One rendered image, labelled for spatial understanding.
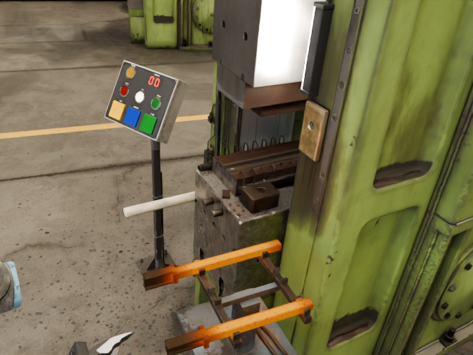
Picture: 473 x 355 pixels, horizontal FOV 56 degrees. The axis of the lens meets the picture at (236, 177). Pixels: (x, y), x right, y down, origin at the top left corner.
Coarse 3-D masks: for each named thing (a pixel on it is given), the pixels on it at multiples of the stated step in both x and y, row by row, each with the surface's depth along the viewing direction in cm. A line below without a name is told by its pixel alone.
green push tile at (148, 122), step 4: (144, 116) 193; (148, 116) 192; (152, 116) 191; (144, 120) 193; (148, 120) 192; (152, 120) 191; (156, 120) 190; (144, 124) 193; (148, 124) 192; (152, 124) 191; (140, 128) 194; (144, 128) 193; (148, 128) 192; (152, 128) 191; (148, 132) 192; (152, 132) 191
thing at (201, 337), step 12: (300, 300) 122; (264, 312) 117; (276, 312) 117; (288, 312) 118; (300, 312) 120; (228, 324) 113; (240, 324) 113; (252, 324) 114; (264, 324) 116; (180, 336) 108; (192, 336) 109; (204, 336) 109; (216, 336) 110; (228, 336) 112; (168, 348) 105; (180, 348) 108; (192, 348) 109; (204, 348) 109
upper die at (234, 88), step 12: (228, 72) 152; (228, 84) 154; (240, 84) 146; (288, 84) 152; (300, 84) 155; (228, 96) 156; (240, 96) 148; (252, 96) 147; (264, 96) 150; (276, 96) 152; (288, 96) 155; (300, 96) 158
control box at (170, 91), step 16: (128, 64) 201; (128, 80) 200; (144, 80) 196; (160, 80) 191; (176, 80) 187; (112, 96) 204; (128, 96) 200; (144, 96) 195; (160, 96) 191; (176, 96) 190; (144, 112) 194; (160, 112) 190; (176, 112) 194; (128, 128) 199; (160, 128) 190
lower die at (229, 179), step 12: (276, 144) 191; (288, 144) 192; (216, 156) 179; (228, 156) 179; (240, 156) 178; (252, 156) 179; (264, 156) 178; (216, 168) 177; (240, 168) 168; (276, 168) 172; (288, 168) 174; (228, 180) 170; (240, 180) 164; (252, 180) 167
